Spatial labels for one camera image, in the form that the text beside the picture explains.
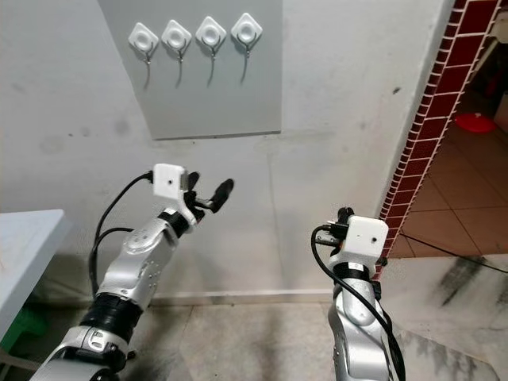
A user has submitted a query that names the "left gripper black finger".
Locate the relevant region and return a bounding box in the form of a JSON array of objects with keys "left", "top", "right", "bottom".
[{"left": 210, "top": 178, "right": 236, "bottom": 211}]

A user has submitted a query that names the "grey hook board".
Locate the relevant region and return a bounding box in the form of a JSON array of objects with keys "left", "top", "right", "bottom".
[{"left": 97, "top": 0, "right": 284, "bottom": 142}]

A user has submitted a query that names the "red plastic basin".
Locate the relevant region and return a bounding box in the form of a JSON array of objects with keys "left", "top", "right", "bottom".
[{"left": 452, "top": 112, "right": 498, "bottom": 135}]

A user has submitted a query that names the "white folding table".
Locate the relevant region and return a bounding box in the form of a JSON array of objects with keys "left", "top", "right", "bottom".
[{"left": 0, "top": 208, "right": 73, "bottom": 338}]

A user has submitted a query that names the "thin black floor cable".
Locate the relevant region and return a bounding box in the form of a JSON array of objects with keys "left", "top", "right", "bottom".
[{"left": 399, "top": 233, "right": 508, "bottom": 275}]

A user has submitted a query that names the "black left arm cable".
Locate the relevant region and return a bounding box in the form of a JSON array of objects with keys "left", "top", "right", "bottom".
[{"left": 88, "top": 170, "right": 156, "bottom": 296}]

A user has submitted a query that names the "red tiled wall trim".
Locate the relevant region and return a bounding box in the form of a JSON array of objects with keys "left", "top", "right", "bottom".
[{"left": 371, "top": 0, "right": 502, "bottom": 280}]

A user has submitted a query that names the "white adhesive wall hook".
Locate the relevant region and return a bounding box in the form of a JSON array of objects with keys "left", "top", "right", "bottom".
[
  {"left": 195, "top": 16, "right": 229, "bottom": 60},
  {"left": 231, "top": 12, "right": 265, "bottom": 58},
  {"left": 161, "top": 19, "right": 194, "bottom": 62},
  {"left": 128, "top": 21, "right": 161, "bottom": 64}
]

